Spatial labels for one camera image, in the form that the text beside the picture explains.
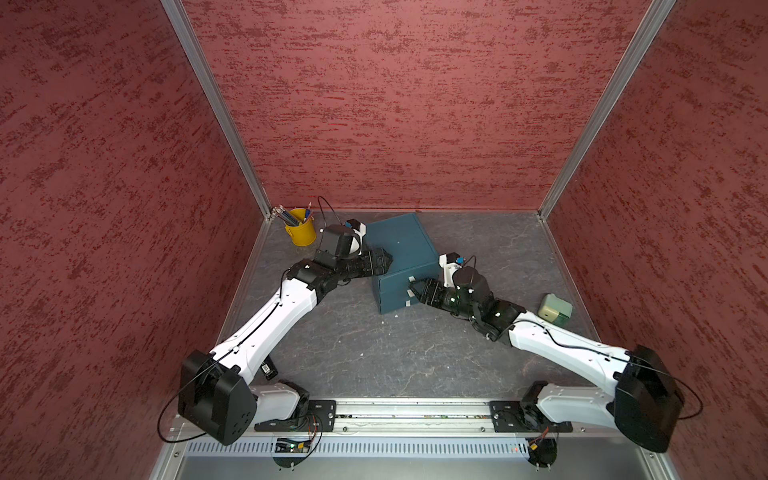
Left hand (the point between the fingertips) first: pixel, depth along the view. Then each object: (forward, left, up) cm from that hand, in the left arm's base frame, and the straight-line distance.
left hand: (377, 266), depth 79 cm
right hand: (-6, -10, -5) cm, 12 cm away
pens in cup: (+25, +33, -7) cm, 42 cm away
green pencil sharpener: (-4, -54, -17) cm, 57 cm away
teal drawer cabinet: (+2, -10, +1) cm, 10 cm away
